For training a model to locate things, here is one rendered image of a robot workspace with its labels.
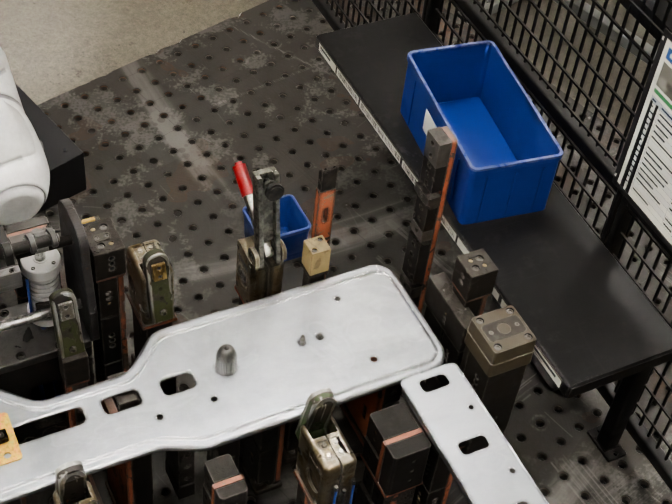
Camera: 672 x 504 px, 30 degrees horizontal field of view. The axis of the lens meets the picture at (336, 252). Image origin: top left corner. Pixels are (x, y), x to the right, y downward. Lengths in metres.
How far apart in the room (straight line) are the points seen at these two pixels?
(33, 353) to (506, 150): 0.88
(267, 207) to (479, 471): 0.50
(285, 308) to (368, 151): 0.78
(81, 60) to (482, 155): 2.01
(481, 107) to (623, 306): 0.49
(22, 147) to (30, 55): 1.83
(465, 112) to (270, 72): 0.68
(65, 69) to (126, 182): 1.41
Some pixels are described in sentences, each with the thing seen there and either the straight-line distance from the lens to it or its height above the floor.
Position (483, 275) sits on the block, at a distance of 1.96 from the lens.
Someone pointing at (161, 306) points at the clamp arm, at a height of 1.01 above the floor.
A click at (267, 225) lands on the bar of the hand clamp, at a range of 1.93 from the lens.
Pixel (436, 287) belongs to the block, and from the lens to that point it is 2.04.
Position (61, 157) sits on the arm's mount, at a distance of 2.50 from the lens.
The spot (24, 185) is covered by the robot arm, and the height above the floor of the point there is 0.98.
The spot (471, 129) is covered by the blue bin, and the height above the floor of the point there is 1.03.
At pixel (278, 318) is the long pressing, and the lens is 1.96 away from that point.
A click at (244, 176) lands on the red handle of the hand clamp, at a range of 1.97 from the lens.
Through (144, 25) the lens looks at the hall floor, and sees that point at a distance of 4.12.
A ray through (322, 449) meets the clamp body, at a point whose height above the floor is 1.04.
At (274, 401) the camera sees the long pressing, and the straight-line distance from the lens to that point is 1.86.
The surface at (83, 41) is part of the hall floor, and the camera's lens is 4.06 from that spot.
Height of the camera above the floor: 2.52
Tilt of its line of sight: 47 degrees down
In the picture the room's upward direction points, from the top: 7 degrees clockwise
